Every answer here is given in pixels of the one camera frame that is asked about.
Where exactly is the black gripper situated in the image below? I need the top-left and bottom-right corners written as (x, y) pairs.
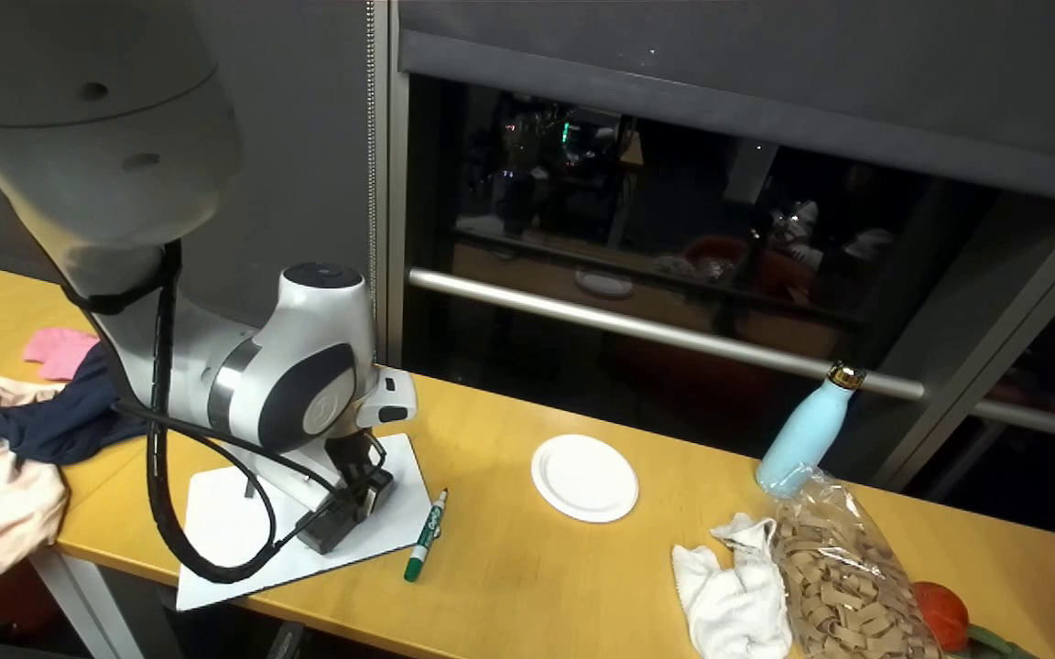
top-left (326, 427), bottom-right (398, 525)

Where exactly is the black felt eraser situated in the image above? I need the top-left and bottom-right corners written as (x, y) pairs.
top-left (296, 490), bottom-right (373, 557)

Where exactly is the green whiteboard marker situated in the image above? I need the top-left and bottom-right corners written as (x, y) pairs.
top-left (398, 487), bottom-right (451, 585)

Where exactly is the white paper sheet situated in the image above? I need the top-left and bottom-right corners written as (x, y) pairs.
top-left (170, 432), bottom-right (434, 615)

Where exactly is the white round plate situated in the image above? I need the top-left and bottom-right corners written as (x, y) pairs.
top-left (528, 432), bottom-right (644, 526)

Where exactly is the grey table leg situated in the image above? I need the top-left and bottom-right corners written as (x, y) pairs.
top-left (30, 547), bottom-right (118, 659)

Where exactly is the navy blue cloth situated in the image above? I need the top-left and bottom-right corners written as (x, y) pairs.
top-left (0, 344), bottom-right (145, 469)

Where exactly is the pink pad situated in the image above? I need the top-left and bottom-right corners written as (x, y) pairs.
top-left (17, 326), bottom-right (102, 385)

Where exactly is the metal handrail bar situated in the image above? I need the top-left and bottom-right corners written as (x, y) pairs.
top-left (404, 266), bottom-right (1055, 452)

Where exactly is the white crumpled cloth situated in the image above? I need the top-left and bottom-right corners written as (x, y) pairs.
top-left (671, 508), bottom-right (793, 659)

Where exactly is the light blue bottle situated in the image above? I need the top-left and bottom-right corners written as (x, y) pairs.
top-left (755, 363), bottom-right (865, 502)

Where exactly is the grey roller blind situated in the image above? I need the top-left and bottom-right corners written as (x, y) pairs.
top-left (394, 0), bottom-right (1055, 214)

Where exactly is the red tomato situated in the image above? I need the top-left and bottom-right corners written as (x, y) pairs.
top-left (908, 579), bottom-right (975, 657)

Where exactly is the grey window mullion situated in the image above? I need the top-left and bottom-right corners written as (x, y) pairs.
top-left (873, 209), bottom-right (1055, 490)

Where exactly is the green vegetable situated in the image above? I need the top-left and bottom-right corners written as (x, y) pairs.
top-left (963, 623), bottom-right (1035, 659)

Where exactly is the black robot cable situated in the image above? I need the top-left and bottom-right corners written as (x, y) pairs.
top-left (139, 238), bottom-right (355, 585)

